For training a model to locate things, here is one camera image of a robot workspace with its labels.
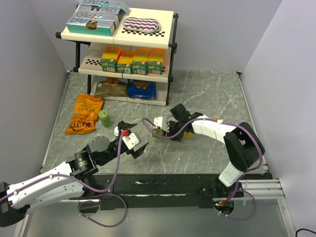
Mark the dark white-capped pill bottle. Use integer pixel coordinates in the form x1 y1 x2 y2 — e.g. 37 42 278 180
114 126 119 137

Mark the green weekly pill organizer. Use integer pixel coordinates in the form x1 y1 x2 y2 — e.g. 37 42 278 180
153 129 194 141

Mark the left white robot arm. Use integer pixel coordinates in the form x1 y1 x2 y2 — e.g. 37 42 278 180
0 121 145 227

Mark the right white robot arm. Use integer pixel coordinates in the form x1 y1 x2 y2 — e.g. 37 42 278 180
160 104 265 197

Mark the green cylindrical container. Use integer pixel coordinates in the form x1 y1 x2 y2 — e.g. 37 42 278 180
98 110 112 128

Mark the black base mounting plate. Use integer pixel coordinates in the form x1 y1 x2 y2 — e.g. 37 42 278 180
66 172 247 211

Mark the orange honey dijon chip bag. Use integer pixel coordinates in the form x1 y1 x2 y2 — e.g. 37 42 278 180
64 93 104 135

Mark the brown chip bag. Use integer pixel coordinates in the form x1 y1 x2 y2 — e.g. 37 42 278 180
94 78 128 97

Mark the blue chip bag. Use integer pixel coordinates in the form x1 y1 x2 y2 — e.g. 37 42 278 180
127 79 157 99

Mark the green orange carton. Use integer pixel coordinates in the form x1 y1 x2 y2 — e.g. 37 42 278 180
100 46 121 73
131 48 150 75
117 50 135 74
147 48 165 75

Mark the beige three-tier shelf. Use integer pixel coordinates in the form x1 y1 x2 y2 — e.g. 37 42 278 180
56 8 178 106

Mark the wavy patterned pouch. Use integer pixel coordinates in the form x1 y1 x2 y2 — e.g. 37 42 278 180
123 17 161 34

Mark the teal snack box front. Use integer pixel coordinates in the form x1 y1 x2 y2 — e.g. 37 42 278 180
66 17 116 37

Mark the teal snack box middle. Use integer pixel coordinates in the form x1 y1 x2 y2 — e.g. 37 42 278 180
72 11 122 22

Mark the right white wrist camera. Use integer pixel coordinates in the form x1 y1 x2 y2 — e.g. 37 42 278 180
154 117 169 132

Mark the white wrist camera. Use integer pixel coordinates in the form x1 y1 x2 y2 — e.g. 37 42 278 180
122 132 142 150
154 117 169 132

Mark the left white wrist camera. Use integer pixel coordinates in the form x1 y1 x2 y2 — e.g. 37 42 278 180
122 132 142 150

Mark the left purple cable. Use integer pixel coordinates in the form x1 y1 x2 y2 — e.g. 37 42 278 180
0 134 128 227

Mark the purple cable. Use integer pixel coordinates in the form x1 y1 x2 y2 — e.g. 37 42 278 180
141 117 264 220
0 134 128 227

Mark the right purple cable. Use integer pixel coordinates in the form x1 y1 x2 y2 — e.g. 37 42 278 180
141 117 264 220

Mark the black power cable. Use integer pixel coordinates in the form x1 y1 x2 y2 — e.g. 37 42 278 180
295 228 316 237

